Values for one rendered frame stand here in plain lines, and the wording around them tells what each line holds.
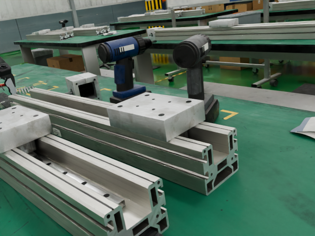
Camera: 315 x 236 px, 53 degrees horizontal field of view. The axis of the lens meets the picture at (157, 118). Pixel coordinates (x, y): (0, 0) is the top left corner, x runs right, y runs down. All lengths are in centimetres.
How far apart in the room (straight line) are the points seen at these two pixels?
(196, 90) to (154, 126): 23
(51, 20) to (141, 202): 1271
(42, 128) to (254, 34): 163
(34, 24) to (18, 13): 63
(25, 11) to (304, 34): 1153
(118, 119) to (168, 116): 12
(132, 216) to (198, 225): 10
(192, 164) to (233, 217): 10
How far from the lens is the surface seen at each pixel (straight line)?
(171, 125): 54
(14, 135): 66
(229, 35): 218
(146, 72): 295
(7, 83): 135
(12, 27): 1262
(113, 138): 67
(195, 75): 75
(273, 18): 413
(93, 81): 113
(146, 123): 56
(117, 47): 93
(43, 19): 1298
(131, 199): 48
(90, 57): 368
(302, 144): 70
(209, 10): 535
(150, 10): 910
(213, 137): 57
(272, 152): 67
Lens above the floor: 109
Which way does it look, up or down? 20 degrees down
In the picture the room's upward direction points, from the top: 8 degrees counter-clockwise
